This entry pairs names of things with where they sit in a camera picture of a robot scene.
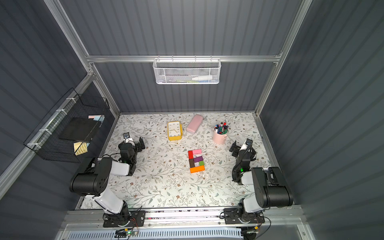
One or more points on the black wire wall basket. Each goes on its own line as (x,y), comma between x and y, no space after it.
(46,143)

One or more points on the red building block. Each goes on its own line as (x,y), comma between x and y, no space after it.
(190,154)

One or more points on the orange building block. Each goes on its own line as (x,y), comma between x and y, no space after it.
(197,169)

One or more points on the white wire mesh basket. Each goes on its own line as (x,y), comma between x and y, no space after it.
(181,73)

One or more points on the pink pencil case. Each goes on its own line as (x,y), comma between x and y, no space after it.
(194,124)

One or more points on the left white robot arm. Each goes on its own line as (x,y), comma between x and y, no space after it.
(92,177)

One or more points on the floral table mat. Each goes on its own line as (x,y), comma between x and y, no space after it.
(163,179)

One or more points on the white marker in basket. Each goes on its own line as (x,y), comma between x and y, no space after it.
(205,78)

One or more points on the yellow sticky notes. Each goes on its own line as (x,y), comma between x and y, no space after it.
(80,148)

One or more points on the pink building block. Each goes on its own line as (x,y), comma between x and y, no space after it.
(197,152)

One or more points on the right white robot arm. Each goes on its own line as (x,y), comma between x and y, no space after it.
(270,186)

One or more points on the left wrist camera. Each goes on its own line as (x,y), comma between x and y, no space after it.
(127,138)

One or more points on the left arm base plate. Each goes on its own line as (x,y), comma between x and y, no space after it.
(134,219)

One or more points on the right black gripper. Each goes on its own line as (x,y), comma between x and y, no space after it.
(237,148)

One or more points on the pink pen cup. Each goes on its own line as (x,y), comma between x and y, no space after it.
(220,134)

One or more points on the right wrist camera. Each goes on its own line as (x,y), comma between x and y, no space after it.
(247,146)

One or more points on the black notebook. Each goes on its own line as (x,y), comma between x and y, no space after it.
(80,130)

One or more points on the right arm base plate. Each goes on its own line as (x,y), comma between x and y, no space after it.
(233,216)

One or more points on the pastel sticky notes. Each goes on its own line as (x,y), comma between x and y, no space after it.
(99,118)

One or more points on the brown building block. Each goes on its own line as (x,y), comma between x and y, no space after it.
(192,163)

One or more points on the small green circuit board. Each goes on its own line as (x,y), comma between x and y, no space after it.
(125,233)

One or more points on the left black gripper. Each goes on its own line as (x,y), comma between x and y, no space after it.
(137,144)

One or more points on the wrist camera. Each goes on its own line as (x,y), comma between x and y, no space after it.
(247,146)
(127,138)

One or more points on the purple building block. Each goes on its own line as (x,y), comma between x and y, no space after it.
(198,159)

